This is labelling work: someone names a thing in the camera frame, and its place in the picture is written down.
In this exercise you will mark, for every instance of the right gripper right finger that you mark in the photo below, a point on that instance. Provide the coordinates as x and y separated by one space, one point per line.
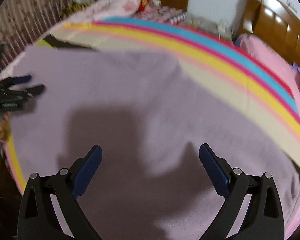
264 216

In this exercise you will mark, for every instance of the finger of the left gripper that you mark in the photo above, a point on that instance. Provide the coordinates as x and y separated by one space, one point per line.
28 92
14 80

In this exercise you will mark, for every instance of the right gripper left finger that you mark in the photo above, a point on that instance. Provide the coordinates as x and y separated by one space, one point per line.
37 217

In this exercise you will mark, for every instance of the lavender pants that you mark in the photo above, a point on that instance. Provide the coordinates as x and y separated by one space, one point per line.
150 118

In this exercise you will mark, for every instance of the left hand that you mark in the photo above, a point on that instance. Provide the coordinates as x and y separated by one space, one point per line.
5 126

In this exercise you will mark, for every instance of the floral striped curtain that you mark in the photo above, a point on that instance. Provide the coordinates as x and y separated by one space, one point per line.
22 22

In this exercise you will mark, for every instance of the leopard print cloth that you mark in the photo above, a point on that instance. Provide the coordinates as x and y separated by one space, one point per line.
73 8

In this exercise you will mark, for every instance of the rainbow striped bed sheet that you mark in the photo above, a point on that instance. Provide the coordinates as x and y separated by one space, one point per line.
228 73

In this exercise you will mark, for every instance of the pink bedding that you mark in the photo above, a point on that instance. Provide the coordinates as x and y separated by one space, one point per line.
264 54

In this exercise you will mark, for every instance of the pink floral quilt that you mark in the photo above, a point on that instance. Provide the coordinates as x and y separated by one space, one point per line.
101 9

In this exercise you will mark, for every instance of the plaid checked blanket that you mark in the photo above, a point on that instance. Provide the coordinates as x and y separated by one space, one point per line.
162 14

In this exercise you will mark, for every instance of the glossy brown wooden headboard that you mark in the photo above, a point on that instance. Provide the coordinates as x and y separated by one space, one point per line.
274 24

